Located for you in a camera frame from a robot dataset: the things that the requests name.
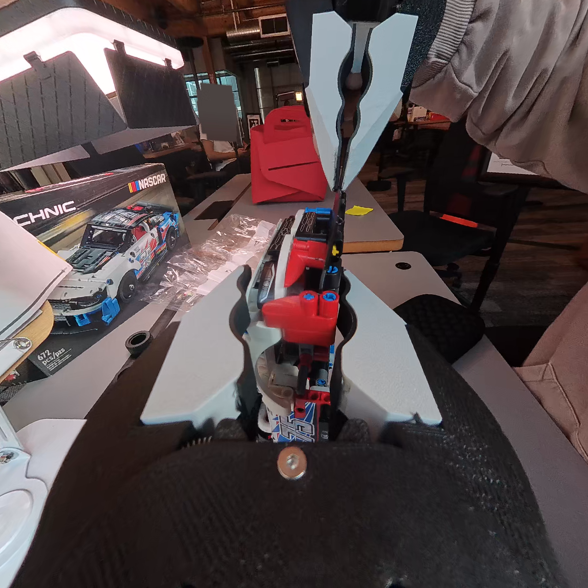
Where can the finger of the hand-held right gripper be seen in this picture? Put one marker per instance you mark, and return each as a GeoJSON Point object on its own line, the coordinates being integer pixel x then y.
{"type": "Point", "coordinates": [390, 69]}
{"type": "Point", "coordinates": [324, 69]}

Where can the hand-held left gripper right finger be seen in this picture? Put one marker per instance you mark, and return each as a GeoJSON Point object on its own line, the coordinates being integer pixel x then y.
{"type": "Point", "coordinates": [386, 367]}

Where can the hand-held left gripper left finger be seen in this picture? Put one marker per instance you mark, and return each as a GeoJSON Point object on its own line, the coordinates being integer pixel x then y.
{"type": "Point", "coordinates": [197, 367]}

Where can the toy brick race car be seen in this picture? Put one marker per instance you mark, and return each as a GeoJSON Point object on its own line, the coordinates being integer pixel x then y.
{"type": "Point", "coordinates": [298, 317]}

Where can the white booklet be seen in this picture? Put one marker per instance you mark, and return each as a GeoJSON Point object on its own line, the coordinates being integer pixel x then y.
{"type": "Point", "coordinates": [27, 275]}

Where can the person's right forearm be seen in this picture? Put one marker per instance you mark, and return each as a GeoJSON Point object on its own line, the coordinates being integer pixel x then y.
{"type": "Point", "coordinates": [528, 69]}

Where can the black toy tyre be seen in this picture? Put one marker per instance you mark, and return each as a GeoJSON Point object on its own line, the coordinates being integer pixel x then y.
{"type": "Point", "coordinates": [148, 344]}

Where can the small white marker sign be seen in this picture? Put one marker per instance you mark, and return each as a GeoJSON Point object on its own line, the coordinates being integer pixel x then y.
{"type": "Point", "coordinates": [255, 124]}

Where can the clear plastic bag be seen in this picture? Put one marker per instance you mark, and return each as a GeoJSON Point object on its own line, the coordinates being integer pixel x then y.
{"type": "Point", "coordinates": [216, 257]}

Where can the black office chair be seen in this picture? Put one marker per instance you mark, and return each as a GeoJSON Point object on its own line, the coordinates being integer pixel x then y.
{"type": "Point", "coordinates": [441, 234]}

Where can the yellow paper scrap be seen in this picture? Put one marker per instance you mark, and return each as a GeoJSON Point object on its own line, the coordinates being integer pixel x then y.
{"type": "Point", "coordinates": [359, 211]}

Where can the white folding stand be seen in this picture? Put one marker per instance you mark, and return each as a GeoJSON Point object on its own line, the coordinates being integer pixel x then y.
{"type": "Point", "coordinates": [46, 441]}

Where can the person's torso beige sweatshirt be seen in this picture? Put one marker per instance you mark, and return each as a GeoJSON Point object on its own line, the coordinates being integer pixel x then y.
{"type": "Point", "coordinates": [565, 376]}

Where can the toy car product box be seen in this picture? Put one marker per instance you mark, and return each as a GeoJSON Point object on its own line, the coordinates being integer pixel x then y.
{"type": "Point", "coordinates": [92, 193]}

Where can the metal ventilation duct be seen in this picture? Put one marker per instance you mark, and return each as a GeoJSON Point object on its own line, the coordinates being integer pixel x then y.
{"type": "Point", "coordinates": [243, 32]}

